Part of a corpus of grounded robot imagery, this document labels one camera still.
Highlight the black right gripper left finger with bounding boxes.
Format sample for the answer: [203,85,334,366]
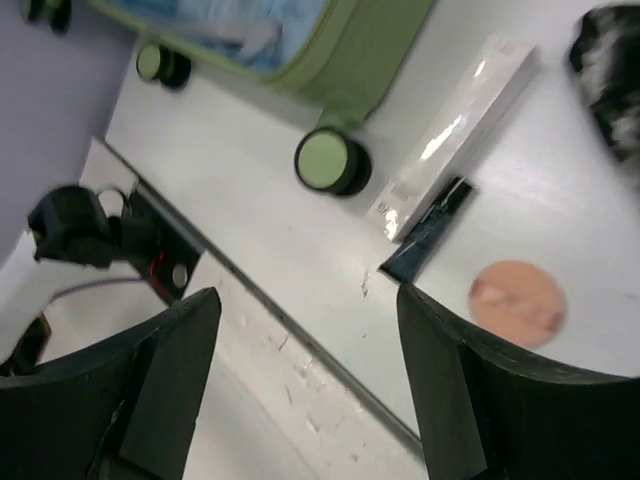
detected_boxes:
[1,287,221,479]

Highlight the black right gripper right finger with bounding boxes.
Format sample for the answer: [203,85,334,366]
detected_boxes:
[397,284,639,479]

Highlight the round pink powder puff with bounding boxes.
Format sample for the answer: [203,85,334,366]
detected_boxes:
[468,260,566,348]

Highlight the small black tube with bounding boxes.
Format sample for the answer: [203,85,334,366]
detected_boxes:
[378,177,473,284]

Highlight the black white patterned garment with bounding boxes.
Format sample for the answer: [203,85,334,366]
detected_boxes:
[567,3,639,164]

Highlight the green hard-shell suitcase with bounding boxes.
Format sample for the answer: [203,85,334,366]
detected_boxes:
[19,0,437,197]

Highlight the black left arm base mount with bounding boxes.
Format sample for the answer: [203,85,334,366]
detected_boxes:
[27,185,202,305]

